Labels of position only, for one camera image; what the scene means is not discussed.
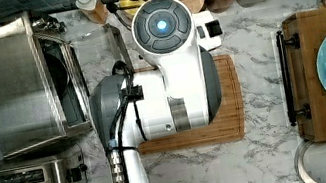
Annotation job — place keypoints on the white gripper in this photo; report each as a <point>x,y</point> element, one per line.
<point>208,30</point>

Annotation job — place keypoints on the glass oven door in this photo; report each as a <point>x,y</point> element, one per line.
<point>102,52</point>

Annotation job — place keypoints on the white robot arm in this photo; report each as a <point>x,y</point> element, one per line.
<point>181,91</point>

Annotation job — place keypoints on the stainless steel toaster oven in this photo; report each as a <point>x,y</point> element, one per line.
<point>42,90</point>

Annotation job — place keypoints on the bamboo cutting board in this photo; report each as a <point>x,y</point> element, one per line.
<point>227,125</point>

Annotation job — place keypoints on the bottle with white cap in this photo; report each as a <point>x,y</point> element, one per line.
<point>95,10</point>

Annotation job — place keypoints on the wooden tray with black handle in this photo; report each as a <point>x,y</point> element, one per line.
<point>298,44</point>

